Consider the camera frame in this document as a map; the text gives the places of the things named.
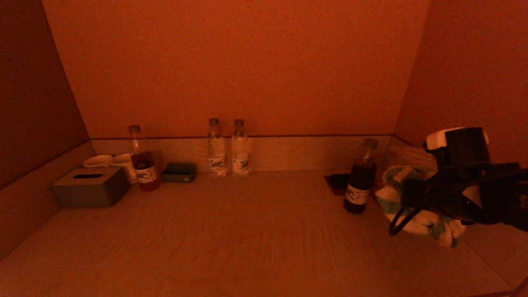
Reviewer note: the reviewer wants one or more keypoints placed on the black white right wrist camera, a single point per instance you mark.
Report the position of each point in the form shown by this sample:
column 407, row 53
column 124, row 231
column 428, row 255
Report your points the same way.
column 462, row 146

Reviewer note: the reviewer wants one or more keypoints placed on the white electric kettle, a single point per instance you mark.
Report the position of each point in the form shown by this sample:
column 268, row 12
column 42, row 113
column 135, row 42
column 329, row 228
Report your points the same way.
column 406, row 156

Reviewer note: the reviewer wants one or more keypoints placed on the green white striped towel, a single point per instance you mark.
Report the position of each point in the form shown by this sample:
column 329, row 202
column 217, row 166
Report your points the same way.
column 392, row 194

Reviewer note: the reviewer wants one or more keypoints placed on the white cup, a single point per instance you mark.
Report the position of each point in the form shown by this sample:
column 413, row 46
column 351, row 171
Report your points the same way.
column 98, row 161

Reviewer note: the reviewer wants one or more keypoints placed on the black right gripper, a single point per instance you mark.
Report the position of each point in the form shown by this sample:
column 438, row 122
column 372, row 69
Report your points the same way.
column 449, row 185

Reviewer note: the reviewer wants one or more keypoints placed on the small teal tray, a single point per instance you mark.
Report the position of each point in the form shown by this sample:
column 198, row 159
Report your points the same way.
column 179, row 173

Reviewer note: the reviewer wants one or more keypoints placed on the full tea bottle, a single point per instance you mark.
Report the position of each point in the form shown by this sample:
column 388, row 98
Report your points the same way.
column 359, row 185

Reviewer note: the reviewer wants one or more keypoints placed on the clear water bottle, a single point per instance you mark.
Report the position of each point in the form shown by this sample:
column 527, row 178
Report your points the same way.
column 240, row 156
column 217, row 156

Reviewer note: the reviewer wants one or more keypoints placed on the half-full tea bottle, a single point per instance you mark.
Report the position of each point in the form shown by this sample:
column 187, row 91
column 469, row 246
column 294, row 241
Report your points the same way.
column 145, row 173

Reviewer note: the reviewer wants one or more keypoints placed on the small dark coaster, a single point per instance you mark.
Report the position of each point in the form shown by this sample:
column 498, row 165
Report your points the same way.
column 336, row 183

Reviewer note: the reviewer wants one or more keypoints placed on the grey-blue tissue box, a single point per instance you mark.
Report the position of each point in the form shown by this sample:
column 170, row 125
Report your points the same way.
column 88, row 192

